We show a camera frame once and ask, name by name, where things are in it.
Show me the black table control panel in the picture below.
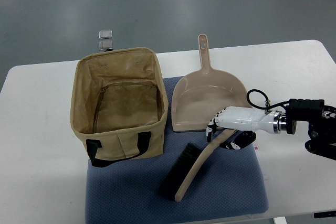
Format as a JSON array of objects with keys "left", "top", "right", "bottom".
[{"left": 313, "top": 210, "right": 336, "bottom": 219}]

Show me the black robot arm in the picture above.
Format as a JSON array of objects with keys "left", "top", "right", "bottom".
[{"left": 246, "top": 89, "right": 335, "bottom": 160}]

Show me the blue textured mat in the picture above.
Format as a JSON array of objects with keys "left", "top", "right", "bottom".
[{"left": 84, "top": 76, "right": 269, "bottom": 224}]

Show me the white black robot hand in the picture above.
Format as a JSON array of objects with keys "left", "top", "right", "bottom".
[{"left": 205, "top": 106, "right": 284, "bottom": 153}]

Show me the yellow fabric bag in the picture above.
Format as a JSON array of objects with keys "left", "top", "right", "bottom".
[{"left": 70, "top": 48, "right": 169, "bottom": 167}]

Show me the pink hand broom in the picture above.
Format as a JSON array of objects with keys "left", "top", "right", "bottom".
[{"left": 159, "top": 129, "right": 237, "bottom": 202}]

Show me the lower metal floor plate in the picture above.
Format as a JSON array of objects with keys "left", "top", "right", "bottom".
[{"left": 99, "top": 39, "right": 113, "bottom": 51}]

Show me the pink dustpan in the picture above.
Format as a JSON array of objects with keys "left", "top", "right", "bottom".
[{"left": 171, "top": 34, "right": 250, "bottom": 132}]

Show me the upper metal floor plate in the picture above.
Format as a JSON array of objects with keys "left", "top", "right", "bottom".
[{"left": 99, "top": 29, "right": 112, "bottom": 39}]

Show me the metal floor plate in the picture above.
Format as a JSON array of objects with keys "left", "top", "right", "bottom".
[
  {"left": 99, "top": 39, "right": 113, "bottom": 51},
  {"left": 99, "top": 29, "right": 112, "bottom": 39}
]

